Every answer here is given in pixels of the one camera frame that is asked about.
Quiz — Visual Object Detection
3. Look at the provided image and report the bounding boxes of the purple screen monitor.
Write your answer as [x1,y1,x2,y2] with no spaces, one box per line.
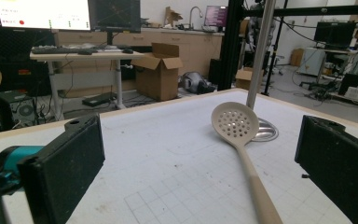
[203,5,229,28]

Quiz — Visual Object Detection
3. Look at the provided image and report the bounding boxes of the grey helmet-like device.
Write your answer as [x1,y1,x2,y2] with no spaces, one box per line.
[180,71,217,95]

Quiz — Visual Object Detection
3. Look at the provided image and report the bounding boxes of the dark computer monitor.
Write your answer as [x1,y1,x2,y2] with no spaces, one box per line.
[88,0,143,34]

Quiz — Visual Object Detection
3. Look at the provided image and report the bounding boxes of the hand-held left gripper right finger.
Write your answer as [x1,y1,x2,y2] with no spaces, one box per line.
[294,115,358,224]

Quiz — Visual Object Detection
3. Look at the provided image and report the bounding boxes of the black metal frame beam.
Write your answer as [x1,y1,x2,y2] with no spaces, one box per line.
[241,4,358,19]

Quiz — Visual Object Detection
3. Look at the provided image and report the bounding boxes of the black flat device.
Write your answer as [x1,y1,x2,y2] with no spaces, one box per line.
[82,91,118,107]

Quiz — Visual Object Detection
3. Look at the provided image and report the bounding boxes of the black metal frame post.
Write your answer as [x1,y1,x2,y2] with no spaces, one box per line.
[216,0,246,91]

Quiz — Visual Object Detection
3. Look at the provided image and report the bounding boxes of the black computer tower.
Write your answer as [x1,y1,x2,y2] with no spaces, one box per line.
[0,91,37,131]

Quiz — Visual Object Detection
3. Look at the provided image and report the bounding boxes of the black keyboard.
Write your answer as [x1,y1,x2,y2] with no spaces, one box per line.
[31,46,99,56]

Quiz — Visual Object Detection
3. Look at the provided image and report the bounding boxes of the wooden counter cabinets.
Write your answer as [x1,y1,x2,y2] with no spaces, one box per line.
[54,27,225,94]

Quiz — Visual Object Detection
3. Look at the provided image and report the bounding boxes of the beige slotted spoon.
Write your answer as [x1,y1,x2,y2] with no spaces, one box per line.
[211,101,283,224]

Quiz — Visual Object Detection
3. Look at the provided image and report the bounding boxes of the metal utensil stand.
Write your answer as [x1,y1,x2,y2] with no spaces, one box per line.
[245,0,280,143]

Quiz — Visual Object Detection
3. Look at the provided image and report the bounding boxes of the black equipment case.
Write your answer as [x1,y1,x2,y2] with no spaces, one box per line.
[0,28,55,96]

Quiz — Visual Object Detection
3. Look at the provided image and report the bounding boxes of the small cardboard box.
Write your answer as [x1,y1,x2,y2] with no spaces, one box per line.
[235,66,265,91]

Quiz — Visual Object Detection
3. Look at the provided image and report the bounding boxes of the dark monitor on bench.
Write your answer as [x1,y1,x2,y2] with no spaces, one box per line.
[313,21,357,49]

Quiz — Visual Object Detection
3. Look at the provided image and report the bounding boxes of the lit computer monitor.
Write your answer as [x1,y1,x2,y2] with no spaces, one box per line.
[0,0,92,32]

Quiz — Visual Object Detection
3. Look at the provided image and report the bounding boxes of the metal faucet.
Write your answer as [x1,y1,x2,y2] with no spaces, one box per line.
[188,6,204,31]

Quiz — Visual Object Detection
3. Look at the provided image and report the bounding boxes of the white grid mat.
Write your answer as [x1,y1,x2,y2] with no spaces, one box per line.
[0,90,358,224]

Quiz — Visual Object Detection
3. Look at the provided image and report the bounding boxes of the large open cardboard box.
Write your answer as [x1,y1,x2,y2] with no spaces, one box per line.
[131,42,185,102]

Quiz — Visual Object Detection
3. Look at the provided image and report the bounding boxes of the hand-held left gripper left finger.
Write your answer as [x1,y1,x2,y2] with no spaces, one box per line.
[18,113,105,224]

